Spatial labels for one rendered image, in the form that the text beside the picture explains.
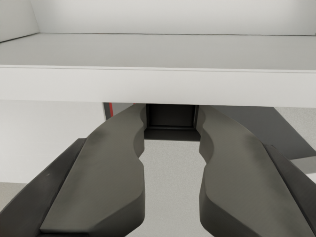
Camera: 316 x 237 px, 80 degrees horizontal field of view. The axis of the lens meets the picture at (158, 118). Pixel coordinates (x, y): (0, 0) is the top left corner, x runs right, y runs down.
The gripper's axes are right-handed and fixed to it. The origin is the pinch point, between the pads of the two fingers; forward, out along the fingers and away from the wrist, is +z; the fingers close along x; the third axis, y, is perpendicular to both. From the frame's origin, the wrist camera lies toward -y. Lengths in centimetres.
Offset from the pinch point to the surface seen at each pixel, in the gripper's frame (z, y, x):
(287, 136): 29.1, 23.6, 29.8
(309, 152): 22.8, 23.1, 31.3
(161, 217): 90, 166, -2
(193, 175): 90, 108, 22
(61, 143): 14.5, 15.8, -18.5
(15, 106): 14.5, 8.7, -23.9
